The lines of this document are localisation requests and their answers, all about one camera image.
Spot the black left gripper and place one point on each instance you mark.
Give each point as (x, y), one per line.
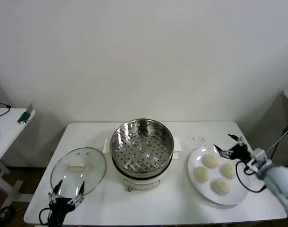
(61, 205)

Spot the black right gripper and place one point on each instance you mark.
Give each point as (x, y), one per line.
(240, 153)

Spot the white steamed baozi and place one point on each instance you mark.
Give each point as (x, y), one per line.
(201, 174)
(228, 170)
(211, 161)
(220, 186)

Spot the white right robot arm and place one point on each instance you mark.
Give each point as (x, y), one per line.
(282, 189)

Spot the perforated steel steamer basket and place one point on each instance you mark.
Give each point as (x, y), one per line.
(124, 132)

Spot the brown crumbs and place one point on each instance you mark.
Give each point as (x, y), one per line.
(200, 140)

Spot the white round plate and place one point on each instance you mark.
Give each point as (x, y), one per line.
(229, 191)

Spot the cream electric cooker base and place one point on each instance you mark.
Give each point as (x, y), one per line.
(140, 183)

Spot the white side table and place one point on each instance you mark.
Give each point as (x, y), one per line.
(9, 127)

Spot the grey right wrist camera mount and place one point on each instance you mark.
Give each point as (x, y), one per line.
(260, 163)

